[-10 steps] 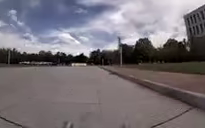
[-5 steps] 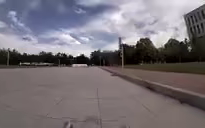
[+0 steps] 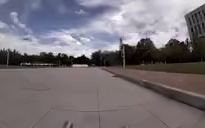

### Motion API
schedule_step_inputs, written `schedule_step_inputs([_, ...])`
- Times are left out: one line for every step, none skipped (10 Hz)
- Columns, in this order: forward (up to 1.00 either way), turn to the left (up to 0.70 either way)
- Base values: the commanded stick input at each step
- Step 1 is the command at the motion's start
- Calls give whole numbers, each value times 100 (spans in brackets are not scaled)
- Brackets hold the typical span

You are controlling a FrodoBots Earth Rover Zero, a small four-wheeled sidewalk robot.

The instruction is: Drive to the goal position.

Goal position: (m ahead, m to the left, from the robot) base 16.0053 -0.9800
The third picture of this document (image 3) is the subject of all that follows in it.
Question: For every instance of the low white block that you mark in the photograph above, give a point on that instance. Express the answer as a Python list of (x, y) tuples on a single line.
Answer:
[(80, 65)]

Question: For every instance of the pale lamp pole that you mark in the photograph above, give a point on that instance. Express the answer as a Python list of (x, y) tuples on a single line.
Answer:
[(123, 56)]

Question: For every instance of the grey concrete slab plaza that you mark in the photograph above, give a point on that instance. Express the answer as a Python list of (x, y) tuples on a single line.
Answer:
[(76, 93)]

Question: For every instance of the row of trees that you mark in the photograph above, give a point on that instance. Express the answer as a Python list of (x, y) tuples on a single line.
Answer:
[(146, 51)]

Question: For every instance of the robot's own part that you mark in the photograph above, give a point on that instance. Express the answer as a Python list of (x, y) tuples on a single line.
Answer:
[(68, 125)]

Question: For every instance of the raised paved platform with kerb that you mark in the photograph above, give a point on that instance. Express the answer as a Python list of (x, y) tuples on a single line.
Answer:
[(176, 83)]

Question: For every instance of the grass strip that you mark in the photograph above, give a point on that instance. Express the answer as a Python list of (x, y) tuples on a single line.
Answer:
[(183, 67)]

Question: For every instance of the grey multi-storey building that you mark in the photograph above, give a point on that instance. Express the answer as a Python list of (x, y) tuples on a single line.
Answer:
[(201, 21)]

